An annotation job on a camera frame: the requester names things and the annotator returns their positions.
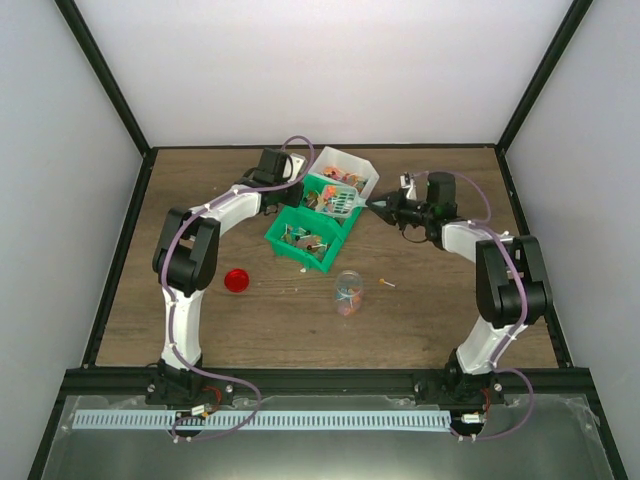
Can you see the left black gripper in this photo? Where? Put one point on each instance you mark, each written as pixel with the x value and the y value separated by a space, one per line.
pixel 293 199

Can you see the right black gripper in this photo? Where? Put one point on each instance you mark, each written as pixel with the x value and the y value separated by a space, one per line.
pixel 394 202

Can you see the light blue slotted scoop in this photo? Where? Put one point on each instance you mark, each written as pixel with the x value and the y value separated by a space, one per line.
pixel 339 201

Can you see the white candy bin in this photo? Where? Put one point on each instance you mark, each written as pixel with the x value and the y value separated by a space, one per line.
pixel 340 167

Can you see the green candy bin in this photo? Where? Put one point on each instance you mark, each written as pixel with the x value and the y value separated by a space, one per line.
pixel 313 185
pixel 311 239

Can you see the clear plastic cup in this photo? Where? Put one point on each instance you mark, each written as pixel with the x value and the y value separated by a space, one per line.
pixel 349 289

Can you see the red round lid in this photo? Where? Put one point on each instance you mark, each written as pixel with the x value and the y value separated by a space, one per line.
pixel 236 280

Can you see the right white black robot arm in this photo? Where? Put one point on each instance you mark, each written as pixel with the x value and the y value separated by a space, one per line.
pixel 512 288

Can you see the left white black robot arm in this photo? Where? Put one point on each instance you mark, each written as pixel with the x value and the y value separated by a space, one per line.
pixel 186 256

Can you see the yellow lollipop on table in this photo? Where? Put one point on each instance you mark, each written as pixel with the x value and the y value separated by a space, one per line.
pixel 382 281

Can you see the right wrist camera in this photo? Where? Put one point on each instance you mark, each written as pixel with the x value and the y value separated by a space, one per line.
pixel 408 186

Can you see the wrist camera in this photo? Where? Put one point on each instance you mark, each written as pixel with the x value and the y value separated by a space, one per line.
pixel 294 165
pixel 408 186

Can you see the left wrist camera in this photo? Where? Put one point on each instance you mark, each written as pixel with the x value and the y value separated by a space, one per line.
pixel 294 165

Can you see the light blue slotted cable duct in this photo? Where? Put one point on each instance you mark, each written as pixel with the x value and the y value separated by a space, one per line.
pixel 401 420

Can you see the black frame post right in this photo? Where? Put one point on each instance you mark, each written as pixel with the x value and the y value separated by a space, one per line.
pixel 560 41

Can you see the black frame post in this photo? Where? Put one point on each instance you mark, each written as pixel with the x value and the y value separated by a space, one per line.
pixel 93 54
pixel 560 41

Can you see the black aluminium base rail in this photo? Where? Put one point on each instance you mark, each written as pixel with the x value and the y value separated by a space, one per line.
pixel 320 385

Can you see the black frame post left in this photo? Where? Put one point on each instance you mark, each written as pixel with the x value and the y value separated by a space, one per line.
pixel 93 54

